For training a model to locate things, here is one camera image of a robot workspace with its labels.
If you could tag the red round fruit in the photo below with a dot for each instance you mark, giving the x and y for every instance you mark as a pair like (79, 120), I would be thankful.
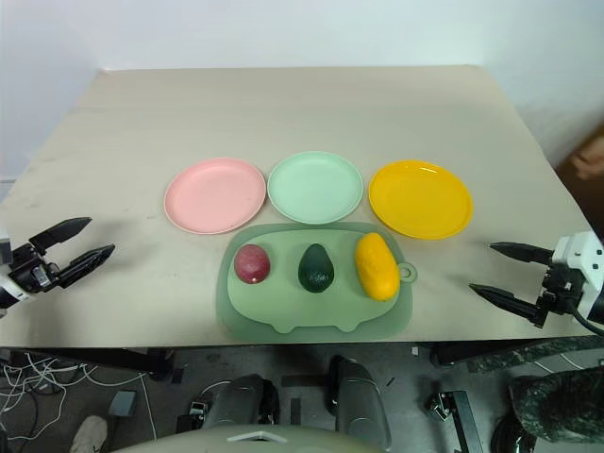
(252, 264)

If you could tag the grey robot right leg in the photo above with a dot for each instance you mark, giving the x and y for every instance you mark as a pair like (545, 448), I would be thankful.
(361, 401)

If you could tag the camouflage clothed person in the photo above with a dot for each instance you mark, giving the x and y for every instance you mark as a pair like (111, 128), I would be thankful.
(557, 401)

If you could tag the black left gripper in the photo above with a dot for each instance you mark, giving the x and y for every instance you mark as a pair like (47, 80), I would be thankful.
(33, 271)

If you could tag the light green round plate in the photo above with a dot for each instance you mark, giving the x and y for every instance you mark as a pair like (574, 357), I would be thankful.
(315, 186)

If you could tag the dark green avocado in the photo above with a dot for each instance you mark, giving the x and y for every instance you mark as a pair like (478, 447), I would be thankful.
(316, 269)

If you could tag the grey robot left leg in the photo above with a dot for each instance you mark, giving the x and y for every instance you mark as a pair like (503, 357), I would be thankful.
(236, 401)

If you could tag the black metal stand leg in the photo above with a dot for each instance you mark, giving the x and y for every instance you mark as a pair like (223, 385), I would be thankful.
(460, 417)

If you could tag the small grey box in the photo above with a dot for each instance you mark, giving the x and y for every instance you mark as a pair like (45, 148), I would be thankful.
(122, 403)

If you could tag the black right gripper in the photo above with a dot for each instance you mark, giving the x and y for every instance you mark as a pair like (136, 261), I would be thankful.
(559, 288)

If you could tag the yellow mango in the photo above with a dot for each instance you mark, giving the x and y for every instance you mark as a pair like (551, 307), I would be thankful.
(376, 266)

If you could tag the green silicone mat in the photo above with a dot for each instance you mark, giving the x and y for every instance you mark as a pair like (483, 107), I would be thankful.
(311, 302)

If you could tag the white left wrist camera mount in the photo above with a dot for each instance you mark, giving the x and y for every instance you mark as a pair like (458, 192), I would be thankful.
(10, 278)

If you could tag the yellow round plate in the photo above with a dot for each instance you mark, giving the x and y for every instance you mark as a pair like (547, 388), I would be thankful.
(420, 198)

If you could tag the black table frame bar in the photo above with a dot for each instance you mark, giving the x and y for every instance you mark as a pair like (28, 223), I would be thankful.
(104, 358)
(486, 351)

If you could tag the grey robot torso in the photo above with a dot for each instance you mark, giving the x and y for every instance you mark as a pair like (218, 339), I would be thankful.
(245, 436)

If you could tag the grey robot leg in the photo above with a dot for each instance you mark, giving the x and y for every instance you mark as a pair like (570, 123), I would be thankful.
(361, 401)
(236, 401)

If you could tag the white shoe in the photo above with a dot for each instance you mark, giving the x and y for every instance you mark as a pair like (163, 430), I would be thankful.
(89, 433)

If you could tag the pink round plate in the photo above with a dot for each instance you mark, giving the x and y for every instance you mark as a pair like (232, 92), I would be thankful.
(214, 196)

